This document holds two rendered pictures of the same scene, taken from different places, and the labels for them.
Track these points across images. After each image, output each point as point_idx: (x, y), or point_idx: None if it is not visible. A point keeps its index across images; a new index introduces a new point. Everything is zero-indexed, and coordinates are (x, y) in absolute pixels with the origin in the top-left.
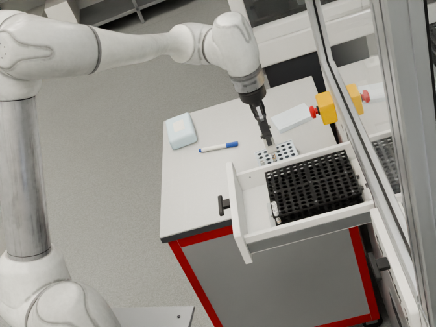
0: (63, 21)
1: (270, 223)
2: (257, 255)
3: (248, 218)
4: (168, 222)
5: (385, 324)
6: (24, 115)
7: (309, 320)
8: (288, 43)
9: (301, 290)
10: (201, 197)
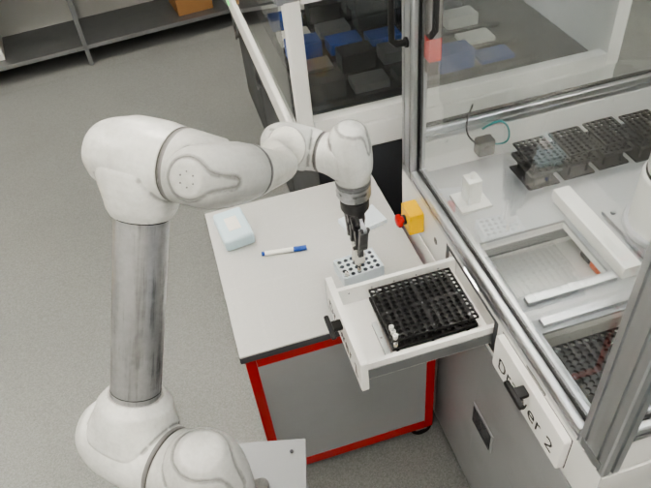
0: (238, 142)
1: (382, 346)
2: (333, 371)
3: None
4: (245, 340)
5: (432, 429)
6: (162, 240)
7: (366, 432)
8: None
9: (366, 403)
10: (278, 310)
